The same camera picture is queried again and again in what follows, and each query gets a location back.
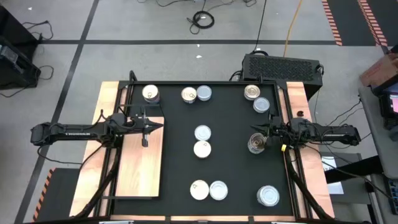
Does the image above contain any black equipment cart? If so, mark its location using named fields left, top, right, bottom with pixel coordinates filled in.
left=0, top=4, right=42, bottom=90

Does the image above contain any thin black cable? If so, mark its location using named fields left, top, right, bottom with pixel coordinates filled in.
left=252, top=0, right=268, bottom=54

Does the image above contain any black braided cable sleeve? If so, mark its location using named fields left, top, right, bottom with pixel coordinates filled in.
left=284, top=149, right=333, bottom=220
left=74, top=148, right=123, bottom=218

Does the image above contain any white paper sheet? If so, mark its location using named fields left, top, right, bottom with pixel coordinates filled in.
left=321, top=155, right=345, bottom=195

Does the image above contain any yellow cable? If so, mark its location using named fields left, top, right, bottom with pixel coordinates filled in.
left=282, top=0, right=304, bottom=58

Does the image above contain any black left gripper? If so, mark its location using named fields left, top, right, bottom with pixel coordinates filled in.
left=125, top=105, right=165, bottom=148

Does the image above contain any black computer case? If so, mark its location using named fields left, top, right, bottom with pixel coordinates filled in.
left=241, top=53, right=324, bottom=89

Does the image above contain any coiled black floor cable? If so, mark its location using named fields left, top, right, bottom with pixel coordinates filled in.
left=186, top=10, right=216, bottom=35

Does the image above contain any black floor beam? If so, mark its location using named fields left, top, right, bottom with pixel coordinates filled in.
left=325, top=154, right=384, bottom=185

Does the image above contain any black-white object at left edge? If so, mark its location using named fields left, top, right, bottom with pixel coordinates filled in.
left=74, top=70, right=335, bottom=222

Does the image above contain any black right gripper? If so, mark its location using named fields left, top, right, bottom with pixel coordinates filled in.
left=250, top=112, right=292, bottom=147

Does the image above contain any grey side table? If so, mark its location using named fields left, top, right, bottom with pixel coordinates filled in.
left=358, top=85, right=398, bottom=181

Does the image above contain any light wooden shelf board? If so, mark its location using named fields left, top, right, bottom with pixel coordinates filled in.
left=114, top=116, right=165, bottom=198

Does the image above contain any black monitor device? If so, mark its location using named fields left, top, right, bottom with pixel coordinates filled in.
left=377, top=88, right=398, bottom=130

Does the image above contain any brown cardboard box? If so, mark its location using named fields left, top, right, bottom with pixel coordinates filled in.
left=359, top=52, right=398, bottom=88

